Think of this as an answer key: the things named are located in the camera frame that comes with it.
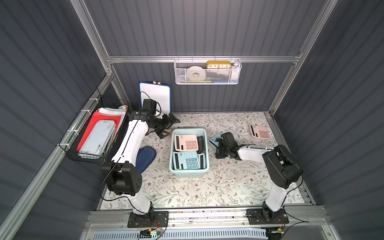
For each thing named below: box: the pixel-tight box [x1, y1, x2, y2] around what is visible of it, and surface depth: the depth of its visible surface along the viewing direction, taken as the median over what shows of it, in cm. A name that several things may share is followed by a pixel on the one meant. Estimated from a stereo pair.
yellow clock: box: [206, 60, 232, 69], surface depth 90 cm
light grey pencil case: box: [78, 119, 116, 156], surface depth 68 cm
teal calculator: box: [172, 151, 200, 170], surface depth 84 cm
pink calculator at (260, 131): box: [249, 124, 270, 140], surface depth 107 cm
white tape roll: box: [186, 66, 206, 81], surface depth 86 cm
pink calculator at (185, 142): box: [174, 134, 199, 152], surface depth 93 cm
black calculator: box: [197, 135, 207, 170], surface depth 90 cm
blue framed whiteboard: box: [139, 82, 171, 115], surface depth 91 cm
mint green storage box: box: [169, 128, 210, 178], surface depth 88 cm
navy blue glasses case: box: [135, 146, 157, 174], surface depth 95 cm
